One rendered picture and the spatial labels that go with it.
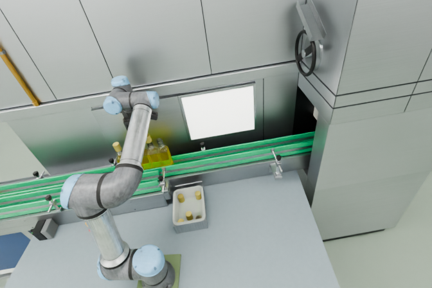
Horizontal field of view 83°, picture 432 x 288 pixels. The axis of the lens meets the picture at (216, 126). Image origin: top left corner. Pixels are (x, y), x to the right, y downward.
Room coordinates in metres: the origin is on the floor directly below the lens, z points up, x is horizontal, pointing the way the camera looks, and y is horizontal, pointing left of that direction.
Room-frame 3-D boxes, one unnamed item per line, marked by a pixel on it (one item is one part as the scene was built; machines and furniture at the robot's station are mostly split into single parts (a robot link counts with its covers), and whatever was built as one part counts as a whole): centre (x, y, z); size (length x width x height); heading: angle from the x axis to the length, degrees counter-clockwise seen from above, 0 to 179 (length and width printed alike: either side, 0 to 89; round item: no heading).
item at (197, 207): (0.80, 0.22, 0.80); 0.22 x 0.17 x 0.09; 1
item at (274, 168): (0.92, -0.31, 0.90); 0.17 x 0.05 x 0.23; 1
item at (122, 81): (1.02, 0.40, 1.47); 0.09 x 0.08 x 0.11; 173
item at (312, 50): (1.07, -0.48, 1.49); 0.21 x 0.05 x 0.21; 1
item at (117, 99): (0.92, 0.39, 1.47); 0.11 x 0.11 x 0.08; 83
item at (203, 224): (0.83, 0.22, 0.79); 0.27 x 0.17 x 0.08; 1
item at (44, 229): (0.81, 1.04, 0.79); 0.08 x 0.08 x 0.08; 1
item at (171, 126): (1.16, 0.20, 1.15); 0.90 x 0.03 x 0.34; 91
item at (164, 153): (1.02, 0.32, 0.99); 0.06 x 0.06 x 0.21; 1
